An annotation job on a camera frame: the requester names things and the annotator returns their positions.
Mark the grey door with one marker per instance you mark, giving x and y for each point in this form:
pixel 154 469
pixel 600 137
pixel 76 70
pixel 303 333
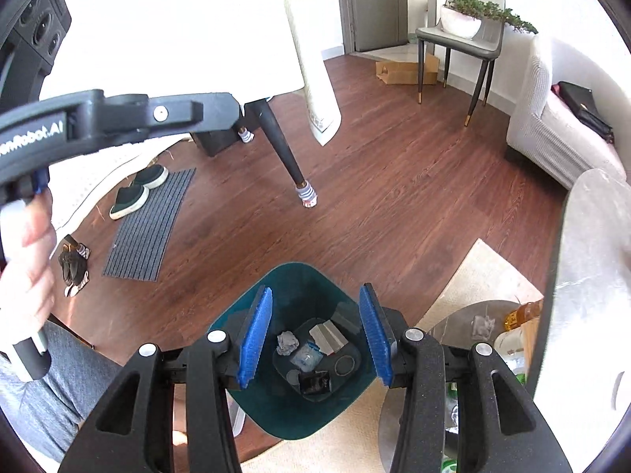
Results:
pixel 379 10

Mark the dark patterned shoe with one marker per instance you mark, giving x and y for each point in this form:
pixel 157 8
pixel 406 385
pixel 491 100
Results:
pixel 73 258
pixel 76 283

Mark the crumpled clear plastic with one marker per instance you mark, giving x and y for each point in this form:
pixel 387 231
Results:
pixel 483 326

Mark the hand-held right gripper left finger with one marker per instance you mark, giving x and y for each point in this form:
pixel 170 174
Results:
pixel 254 345

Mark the small plain white box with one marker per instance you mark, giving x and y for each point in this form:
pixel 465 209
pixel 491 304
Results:
pixel 328 337

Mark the beige rug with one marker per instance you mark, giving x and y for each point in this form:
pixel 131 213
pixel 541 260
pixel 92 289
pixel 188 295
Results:
pixel 473 276

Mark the black packet with barcode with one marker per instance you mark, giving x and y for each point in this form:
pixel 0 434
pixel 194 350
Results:
pixel 315 383

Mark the blue and white plastic packet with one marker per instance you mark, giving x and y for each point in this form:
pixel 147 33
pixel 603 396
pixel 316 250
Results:
pixel 306 357

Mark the teal plastic trash bin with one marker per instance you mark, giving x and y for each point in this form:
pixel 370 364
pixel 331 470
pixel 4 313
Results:
pixel 276 419

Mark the potted plant in white pot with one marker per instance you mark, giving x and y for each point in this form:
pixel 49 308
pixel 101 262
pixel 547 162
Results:
pixel 458 22

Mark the person's left hand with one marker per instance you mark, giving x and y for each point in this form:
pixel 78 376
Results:
pixel 34 286

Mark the large white paper ball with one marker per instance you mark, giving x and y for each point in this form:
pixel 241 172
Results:
pixel 287 343

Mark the person's grey trouser leg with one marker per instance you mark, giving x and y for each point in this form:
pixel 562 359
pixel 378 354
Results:
pixel 54 394

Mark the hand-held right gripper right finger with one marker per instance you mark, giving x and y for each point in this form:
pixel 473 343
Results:
pixel 377 340

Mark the grey striped door mat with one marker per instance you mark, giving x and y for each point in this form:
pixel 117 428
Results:
pixel 148 226

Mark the striped table leg sock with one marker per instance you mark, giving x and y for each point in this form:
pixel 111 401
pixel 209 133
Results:
pixel 308 196

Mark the black bag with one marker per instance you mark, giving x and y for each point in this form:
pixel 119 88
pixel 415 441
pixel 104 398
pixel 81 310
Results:
pixel 577 103

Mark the flat cardboard box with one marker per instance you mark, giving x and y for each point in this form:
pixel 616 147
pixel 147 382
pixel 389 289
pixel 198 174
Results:
pixel 404 71

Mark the grey armchair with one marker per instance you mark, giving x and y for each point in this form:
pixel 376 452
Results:
pixel 537 123

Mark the grey dining chair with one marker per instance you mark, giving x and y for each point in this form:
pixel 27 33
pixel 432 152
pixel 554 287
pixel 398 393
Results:
pixel 429 37

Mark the dark table leg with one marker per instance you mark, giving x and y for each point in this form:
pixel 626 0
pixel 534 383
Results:
pixel 276 138

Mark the pale patterned tablecloth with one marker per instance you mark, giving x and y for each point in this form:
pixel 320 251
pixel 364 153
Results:
pixel 197 34

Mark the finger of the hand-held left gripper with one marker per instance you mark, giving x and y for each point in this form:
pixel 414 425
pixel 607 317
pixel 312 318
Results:
pixel 187 111

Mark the green and white slipper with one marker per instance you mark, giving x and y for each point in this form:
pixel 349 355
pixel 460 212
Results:
pixel 150 176
pixel 128 202

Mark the brown cardboard tape roll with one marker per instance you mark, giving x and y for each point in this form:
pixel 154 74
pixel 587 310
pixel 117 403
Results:
pixel 345 365

